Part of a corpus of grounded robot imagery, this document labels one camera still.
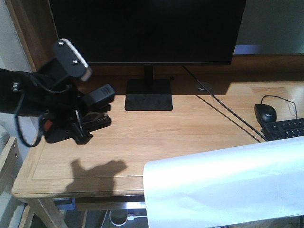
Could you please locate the white paper stack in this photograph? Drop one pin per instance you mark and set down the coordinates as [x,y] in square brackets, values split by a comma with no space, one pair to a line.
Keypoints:
[225,187]

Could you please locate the black computer mouse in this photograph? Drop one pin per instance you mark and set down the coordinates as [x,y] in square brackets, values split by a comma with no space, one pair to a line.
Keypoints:
[265,113]

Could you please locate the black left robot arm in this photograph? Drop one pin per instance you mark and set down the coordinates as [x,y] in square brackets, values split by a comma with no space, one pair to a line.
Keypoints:
[11,98]

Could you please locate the black stapler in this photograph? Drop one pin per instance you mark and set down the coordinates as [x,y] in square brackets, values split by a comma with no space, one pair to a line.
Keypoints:
[87,114]

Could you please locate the black keyboard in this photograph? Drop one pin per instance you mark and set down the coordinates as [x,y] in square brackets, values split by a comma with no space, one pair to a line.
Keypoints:
[283,129]

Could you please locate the black computer monitor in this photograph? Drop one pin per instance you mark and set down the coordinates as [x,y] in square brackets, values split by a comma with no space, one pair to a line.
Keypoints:
[150,33]

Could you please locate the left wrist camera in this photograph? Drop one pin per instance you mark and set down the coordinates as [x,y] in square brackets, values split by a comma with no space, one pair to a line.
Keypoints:
[71,59]

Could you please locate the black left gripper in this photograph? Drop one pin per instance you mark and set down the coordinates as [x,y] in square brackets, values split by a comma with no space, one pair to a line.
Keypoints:
[48,92]

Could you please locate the wooden desk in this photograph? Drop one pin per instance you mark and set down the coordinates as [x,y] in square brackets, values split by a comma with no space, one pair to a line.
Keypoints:
[111,164]

